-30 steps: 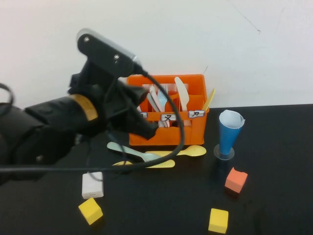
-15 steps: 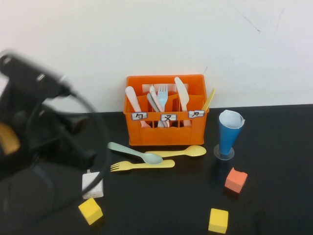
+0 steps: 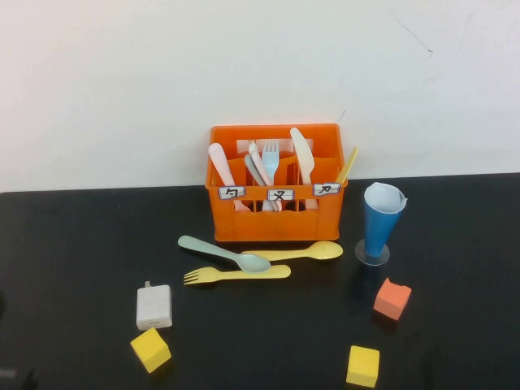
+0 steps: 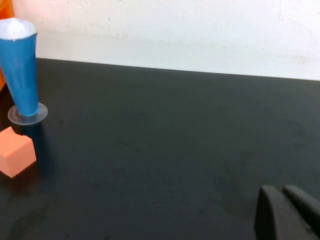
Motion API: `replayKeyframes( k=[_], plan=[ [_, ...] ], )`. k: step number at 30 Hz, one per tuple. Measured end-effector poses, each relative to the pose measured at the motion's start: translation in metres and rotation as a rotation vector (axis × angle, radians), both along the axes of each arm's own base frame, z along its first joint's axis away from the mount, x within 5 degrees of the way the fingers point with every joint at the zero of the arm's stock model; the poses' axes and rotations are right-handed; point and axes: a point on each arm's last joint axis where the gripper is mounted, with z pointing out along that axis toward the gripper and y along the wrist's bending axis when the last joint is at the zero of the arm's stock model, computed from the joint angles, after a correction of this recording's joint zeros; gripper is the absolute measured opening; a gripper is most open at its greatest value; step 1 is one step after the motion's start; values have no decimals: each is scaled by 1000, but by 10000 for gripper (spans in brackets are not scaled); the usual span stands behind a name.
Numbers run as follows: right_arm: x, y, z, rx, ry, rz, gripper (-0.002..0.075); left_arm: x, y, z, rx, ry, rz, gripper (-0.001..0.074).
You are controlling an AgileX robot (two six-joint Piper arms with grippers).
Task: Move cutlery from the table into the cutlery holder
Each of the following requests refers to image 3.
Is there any grey-green plastic cutlery handle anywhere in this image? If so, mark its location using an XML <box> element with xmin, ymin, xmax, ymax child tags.
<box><xmin>243</xmin><ymin>154</ymin><xmax>267</xmax><ymax>186</ymax></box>

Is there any yellow plastic fork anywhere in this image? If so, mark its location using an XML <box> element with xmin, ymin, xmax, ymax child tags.
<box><xmin>182</xmin><ymin>264</ymin><xmax>292</xmax><ymax>286</ymax></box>

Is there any yellow plastic knife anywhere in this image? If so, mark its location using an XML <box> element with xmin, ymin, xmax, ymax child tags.
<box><xmin>334</xmin><ymin>145</ymin><xmax>359</xmax><ymax>184</ymax></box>

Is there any white label fork character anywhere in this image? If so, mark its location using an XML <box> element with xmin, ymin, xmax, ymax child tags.
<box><xmin>266</xmin><ymin>188</ymin><xmax>295</xmax><ymax>202</ymax></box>

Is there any pale pink plastic fork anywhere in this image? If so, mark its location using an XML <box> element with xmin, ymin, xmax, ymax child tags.
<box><xmin>251</xmin><ymin>148</ymin><xmax>284</xmax><ymax>212</ymax></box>

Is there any white label spoon character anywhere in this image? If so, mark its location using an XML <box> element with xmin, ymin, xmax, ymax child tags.
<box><xmin>218</xmin><ymin>186</ymin><xmax>247</xmax><ymax>201</ymax></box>

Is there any yellow plastic spoon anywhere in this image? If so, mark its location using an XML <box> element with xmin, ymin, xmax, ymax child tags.
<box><xmin>240</xmin><ymin>240</ymin><xmax>345</xmax><ymax>262</ymax></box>

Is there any orange foam cube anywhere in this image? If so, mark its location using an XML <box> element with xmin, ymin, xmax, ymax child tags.
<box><xmin>372</xmin><ymin>277</ymin><xmax>413</xmax><ymax>323</ymax></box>

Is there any pale pink plastic spoon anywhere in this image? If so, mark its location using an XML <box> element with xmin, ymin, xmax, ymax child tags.
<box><xmin>207</xmin><ymin>142</ymin><xmax>251</xmax><ymax>213</ymax></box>

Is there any beige plastic cutlery handle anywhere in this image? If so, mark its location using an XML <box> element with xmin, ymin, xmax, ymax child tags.
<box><xmin>248</xmin><ymin>141</ymin><xmax>263</xmax><ymax>171</ymax></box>

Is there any blue cone cup clear base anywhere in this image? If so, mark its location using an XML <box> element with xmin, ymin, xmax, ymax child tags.
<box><xmin>354</xmin><ymin>181</ymin><xmax>409</xmax><ymax>267</ymax></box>

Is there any orange plastic cutlery holder crate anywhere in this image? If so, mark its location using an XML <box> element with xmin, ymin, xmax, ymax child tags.
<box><xmin>205</xmin><ymin>123</ymin><xmax>349</xmax><ymax>244</ymax></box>

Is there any light blue plastic fork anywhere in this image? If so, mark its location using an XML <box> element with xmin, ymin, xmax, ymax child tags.
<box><xmin>261</xmin><ymin>140</ymin><xmax>281</xmax><ymax>186</ymax></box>

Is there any grey-green plastic spoon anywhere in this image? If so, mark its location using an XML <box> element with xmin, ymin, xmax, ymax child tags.
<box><xmin>176</xmin><ymin>235</ymin><xmax>272</xmax><ymax>274</ymax></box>

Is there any cream plastic knife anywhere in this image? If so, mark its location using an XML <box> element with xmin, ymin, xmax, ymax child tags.
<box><xmin>289</xmin><ymin>127</ymin><xmax>316</xmax><ymax>210</ymax></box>

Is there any white label knife character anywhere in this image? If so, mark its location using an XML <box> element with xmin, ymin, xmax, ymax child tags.
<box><xmin>312</xmin><ymin>182</ymin><xmax>341</xmax><ymax>197</ymax></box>

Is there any yellow foam cube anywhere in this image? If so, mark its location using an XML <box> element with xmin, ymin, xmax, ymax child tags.
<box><xmin>345</xmin><ymin>345</ymin><xmax>380</xmax><ymax>388</ymax></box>
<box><xmin>129</xmin><ymin>327</ymin><xmax>172</xmax><ymax>375</ymax></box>

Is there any white usb wall charger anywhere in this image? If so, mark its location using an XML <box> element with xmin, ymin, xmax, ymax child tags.
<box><xmin>136</xmin><ymin>279</ymin><xmax>174</xmax><ymax>332</ymax></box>

